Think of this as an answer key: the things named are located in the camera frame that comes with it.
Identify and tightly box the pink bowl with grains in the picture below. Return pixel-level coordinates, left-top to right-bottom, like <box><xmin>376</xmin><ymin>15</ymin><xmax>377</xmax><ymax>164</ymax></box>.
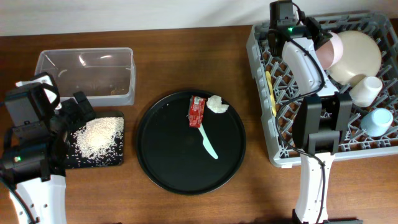
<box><xmin>316</xmin><ymin>32</ymin><xmax>343</xmax><ymax>70</ymax></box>

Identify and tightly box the large cream bowl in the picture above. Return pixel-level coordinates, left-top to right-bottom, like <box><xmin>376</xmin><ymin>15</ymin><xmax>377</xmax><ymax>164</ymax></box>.
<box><xmin>328</xmin><ymin>30</ymin><xmax>382</xmax><ymax>87</ymax></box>

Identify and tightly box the white cup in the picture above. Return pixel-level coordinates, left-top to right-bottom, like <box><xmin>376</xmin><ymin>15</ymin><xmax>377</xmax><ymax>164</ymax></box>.
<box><xmin>349</xmin><ymin>77</ymin><xmax>383</xmax><ymax>107</ymax></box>

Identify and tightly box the yellow plastic knife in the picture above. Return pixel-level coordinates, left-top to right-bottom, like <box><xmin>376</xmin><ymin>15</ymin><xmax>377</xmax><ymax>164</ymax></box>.
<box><xmin>266</xmin><ymin>71</ymin><xmax>277</xmax><ymax>116</ymax></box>

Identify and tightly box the light blue cup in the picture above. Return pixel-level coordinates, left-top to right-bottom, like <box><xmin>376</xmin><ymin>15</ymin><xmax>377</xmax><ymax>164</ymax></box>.
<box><xmin>360</xmin><ymin>108</ymin><xmax>393</xmax><ymax>137</ymax></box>

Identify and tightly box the red sauce packet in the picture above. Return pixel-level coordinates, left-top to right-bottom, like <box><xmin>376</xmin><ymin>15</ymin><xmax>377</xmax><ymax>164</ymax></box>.
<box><xmin>187</xmin><ymin>95</ymin><xmax>206</xmax><ymax>128</ymax></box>

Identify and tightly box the white tissue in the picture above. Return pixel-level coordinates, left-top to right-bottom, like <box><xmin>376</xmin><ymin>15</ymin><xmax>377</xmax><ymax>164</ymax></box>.
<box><xmin>206</xmin><ymin>95</ymin><xmax>229</xmax><ymax>114</ymax></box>

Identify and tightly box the mint green plastic knife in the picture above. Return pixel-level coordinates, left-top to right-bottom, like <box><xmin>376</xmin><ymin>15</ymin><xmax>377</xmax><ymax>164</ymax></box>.
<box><xmin>198</xmin><ymin>125</ymin><xmax>218</xmax><ymax>159</ymax></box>

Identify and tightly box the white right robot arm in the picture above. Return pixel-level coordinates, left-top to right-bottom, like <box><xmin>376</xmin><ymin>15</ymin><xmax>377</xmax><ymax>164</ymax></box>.
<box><xmin>273</xmin><ymin>17</ymin><xmax>352</xmax><ymax>223</ymax></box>

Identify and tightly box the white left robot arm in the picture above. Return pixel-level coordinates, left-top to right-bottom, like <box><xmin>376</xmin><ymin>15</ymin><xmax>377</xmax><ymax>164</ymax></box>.
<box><xmin>1</xmin><ymin>86</ymin><xmax>96</xmax><ymax>223</ymax></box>

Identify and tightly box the grey dishwasher rack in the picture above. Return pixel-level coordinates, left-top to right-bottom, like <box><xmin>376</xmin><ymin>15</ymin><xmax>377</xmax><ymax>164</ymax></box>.
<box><xmin>246</xmin><ymin>13</ymin><xmax>397</xmax><ymax>167</ymax></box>

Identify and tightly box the pile of white rice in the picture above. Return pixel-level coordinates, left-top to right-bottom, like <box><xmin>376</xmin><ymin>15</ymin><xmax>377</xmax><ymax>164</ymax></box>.
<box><xmin>67</xmin><ymin>116</ymin><xmax>125</xmax><ymax>167</ymax></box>

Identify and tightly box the black rectangular tray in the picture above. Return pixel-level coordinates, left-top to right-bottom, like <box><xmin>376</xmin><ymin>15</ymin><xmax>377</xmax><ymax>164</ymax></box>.
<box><xmin>63</xmin><ymin>109</ymin><xmax>125</xmax><ymax>169</ymax></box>

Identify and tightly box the clear plastic bin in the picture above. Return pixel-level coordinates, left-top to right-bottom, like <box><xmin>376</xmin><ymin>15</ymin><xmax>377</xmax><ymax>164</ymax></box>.
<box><xmin>35</xmin><ymin>47</ymin><xmax>136</xmax><ymax>107</ymax></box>

